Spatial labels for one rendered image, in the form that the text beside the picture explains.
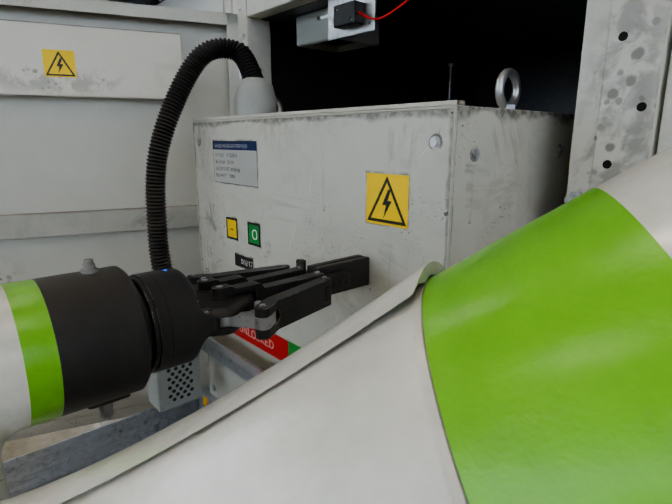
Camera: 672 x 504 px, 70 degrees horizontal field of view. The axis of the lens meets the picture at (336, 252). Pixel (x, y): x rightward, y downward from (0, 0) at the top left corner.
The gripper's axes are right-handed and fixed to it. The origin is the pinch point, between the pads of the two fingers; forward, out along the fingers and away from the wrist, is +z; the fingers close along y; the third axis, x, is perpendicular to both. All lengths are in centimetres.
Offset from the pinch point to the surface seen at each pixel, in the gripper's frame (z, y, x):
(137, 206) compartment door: 0, -56, 1
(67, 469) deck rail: -19, -42, -36
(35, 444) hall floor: -4, -203, -122
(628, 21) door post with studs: 17.5, 17.9, 23.2
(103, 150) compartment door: -4, -57, 12
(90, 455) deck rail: -16, -42, -35
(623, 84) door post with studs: 17.5, 18.1, 18.0
